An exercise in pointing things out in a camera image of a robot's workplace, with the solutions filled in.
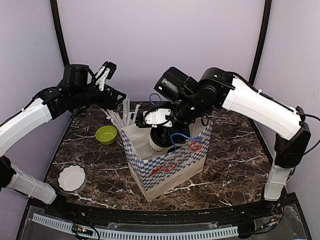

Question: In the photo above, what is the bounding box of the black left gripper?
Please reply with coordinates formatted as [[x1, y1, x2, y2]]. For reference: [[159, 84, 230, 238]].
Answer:
[[71, 81, 126, 110]]

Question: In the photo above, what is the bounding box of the white straw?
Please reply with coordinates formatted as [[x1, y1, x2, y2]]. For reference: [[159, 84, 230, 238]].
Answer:
[[131, 104, 141, 124], [122, 96, 131, 127], [102, 109, 125, 129]]

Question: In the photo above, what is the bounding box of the black coffee cup lid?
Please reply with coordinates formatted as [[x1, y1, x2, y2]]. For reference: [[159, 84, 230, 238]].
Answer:
[[150, 126, 175, 148]]

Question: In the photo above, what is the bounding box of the blue checkered paper bag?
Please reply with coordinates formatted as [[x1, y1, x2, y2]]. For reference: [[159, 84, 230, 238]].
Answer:
[[118, 118, 213, 201]]

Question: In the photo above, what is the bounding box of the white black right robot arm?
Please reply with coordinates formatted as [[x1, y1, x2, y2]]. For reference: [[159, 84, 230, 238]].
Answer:
[[144, 67, 311, 217]]

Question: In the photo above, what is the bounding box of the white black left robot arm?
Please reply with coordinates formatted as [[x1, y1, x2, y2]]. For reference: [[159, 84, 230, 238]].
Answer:
[[0, 61, 126, 218]]

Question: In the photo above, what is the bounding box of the green plastic bowl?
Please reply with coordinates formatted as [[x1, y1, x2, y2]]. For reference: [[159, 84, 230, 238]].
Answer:
[[95, 125, 118, 145]]

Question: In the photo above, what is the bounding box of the white fluted ceramic dish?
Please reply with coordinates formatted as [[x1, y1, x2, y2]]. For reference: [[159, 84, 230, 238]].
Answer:
[[57, 165, 87, 193]]

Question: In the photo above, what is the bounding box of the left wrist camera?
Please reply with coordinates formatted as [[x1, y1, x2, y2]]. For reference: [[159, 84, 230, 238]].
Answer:
[[94, 61, 117, 92]]

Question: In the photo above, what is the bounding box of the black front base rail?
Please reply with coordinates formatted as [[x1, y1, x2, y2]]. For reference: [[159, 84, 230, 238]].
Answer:
[[23, 193, 298, 229]]

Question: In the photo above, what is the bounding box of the white slotted cable duct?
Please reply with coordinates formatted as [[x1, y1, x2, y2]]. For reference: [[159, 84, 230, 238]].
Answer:
[[31, 213, 239, 240]]

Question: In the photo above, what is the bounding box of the right black frame post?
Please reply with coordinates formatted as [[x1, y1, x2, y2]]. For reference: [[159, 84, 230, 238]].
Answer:
[[248, 0, 272, 85]]

